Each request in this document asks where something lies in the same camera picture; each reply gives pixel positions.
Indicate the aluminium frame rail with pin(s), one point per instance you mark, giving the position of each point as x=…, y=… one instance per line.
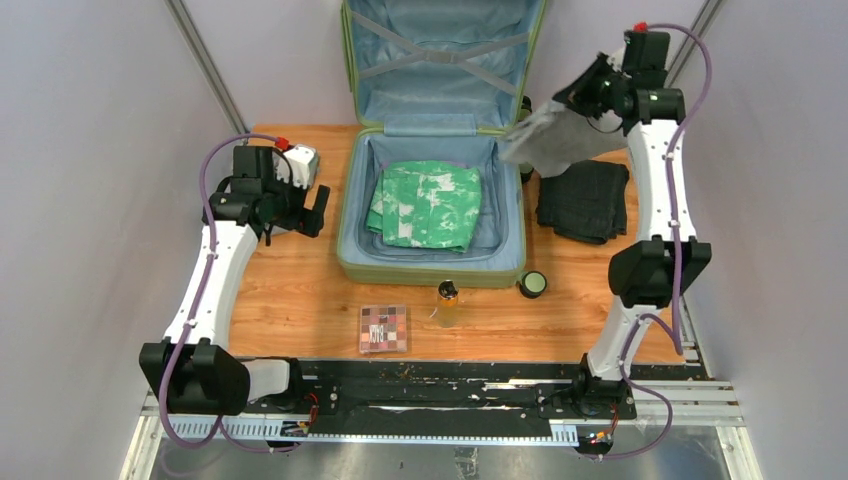
x=661, y=406

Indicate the green white patterned cloth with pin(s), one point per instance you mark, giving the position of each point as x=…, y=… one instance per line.
x=426, y=204

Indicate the black folded cloth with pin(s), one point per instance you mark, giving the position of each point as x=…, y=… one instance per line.
x=586, y=202

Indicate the green suitcase wheel rear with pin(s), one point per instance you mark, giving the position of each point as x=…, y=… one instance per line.
x=526, y=109

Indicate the eyeshadow palette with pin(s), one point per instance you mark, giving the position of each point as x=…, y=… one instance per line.
x=383, y=329

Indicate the grey cloth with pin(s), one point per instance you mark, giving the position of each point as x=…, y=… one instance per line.
x=553, y=137

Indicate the amber bottle black cap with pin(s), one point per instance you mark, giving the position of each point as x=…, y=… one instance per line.
x=447, y=308

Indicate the green suitcase wheel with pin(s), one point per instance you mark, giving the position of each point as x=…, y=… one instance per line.
x=526, y=109
x=526, y=172
x=532, y=284

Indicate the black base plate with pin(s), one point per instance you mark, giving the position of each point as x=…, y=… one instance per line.
x=447, y=398

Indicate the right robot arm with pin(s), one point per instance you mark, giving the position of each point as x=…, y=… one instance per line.
x=652, y=274

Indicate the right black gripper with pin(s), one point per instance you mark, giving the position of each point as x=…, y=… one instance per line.
x=575, y=95

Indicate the crumpled grey-green cloth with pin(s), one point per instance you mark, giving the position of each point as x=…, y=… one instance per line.
x=294, y=197

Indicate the green suitcase wheel middle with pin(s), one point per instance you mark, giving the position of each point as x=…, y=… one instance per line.
x=526, y=172

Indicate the green suitcase blue lining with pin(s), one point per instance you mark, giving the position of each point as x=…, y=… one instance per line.
x=437, y=80

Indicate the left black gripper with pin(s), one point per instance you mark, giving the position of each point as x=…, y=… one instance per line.
x=308, y=220

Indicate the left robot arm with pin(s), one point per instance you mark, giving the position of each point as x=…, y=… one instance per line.
x=191, y=369

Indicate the green suitcase wheel front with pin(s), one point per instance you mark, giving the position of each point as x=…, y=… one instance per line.
x=532, y=284

